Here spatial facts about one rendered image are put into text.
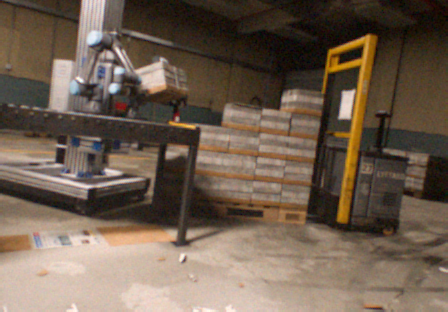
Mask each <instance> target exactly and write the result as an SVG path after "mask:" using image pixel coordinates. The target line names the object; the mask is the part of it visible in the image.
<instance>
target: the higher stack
mask: <svg viewBox="0 0 448 312"><path fill-rule="evenodd" d="M323 99H324V93H319V92H315V91H307V90H302V89H297V90H290V91H287V92H284V93H283V96H282V103H281V109H285V108H299V109H308V110H313V111H322V109H323V108H322V107H323V105H322V103H323ZM288 113H291V118H290V119H291V120H290V122H289V132H295V133H304V134H309V135H318V133H319V132H318V131H319V128H320V117H317V116H319V115H309V114H305V113H295V112H288ZM287 137H289V139H288V140H289V141H288V143H287V148H288V149H287V151H288V152H287V156H299V157H304V158H315V150H316V148H315V147H316V146H315V145H316V142H317V141H315V140H317V139H312V140H311V139H306V138H301V137H291V136H287ZM312 174H313V164H312V163H306V162H301V161H294V160H286V163H285V165H284V174H283V179H287V180H300V181H306V182H311V177H312ZM280 184H281V194H280V203H287V204H302V205H307V203H308V198H309V192H310V187H308V186H303V185H296V184H283V183H280ZM277 207H278V219H277V221H278V222H286V223H295V224H305V218H306V215H307V210H306V209H299V208H284V207H279V206H277Z"/></svg>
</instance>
